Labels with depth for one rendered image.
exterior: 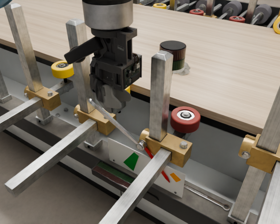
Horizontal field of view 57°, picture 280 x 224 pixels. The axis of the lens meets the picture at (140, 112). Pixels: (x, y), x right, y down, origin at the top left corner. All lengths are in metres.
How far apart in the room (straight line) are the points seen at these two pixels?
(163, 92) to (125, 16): 0.20
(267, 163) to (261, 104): 0.29
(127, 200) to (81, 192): 1.12
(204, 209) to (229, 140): 0.23
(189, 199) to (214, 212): 0.07
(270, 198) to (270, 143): 0.11
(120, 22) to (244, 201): 0.49
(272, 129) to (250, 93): 0.35
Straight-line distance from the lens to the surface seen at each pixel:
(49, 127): 1.04
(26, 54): 0.92
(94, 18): 0.47
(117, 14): 0.47
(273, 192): 0.52
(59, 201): 1.68
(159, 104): 0.61
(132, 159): 0.78
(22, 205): 1.73
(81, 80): 0.75
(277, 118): 0.52
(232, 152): 0.90
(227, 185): 0.94
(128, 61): 0.50
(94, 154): 0.89
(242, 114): 0.77
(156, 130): 0.66
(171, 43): 0.61
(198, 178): 0.94
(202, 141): 0.91
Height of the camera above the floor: 1.34
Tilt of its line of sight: 37 degrees down
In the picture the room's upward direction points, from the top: straight up
